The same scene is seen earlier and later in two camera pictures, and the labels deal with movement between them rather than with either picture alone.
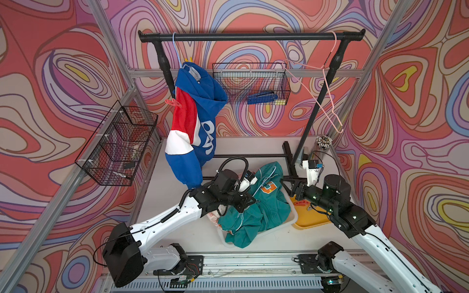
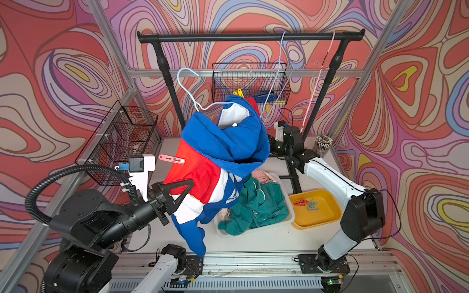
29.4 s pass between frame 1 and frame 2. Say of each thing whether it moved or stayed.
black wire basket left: stayed
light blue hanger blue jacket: moved
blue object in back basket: stayed
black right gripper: moved
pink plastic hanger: moved
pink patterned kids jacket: moved
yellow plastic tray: stayed
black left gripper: moved
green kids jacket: moved
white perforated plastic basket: moved
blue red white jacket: moved
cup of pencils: stayed
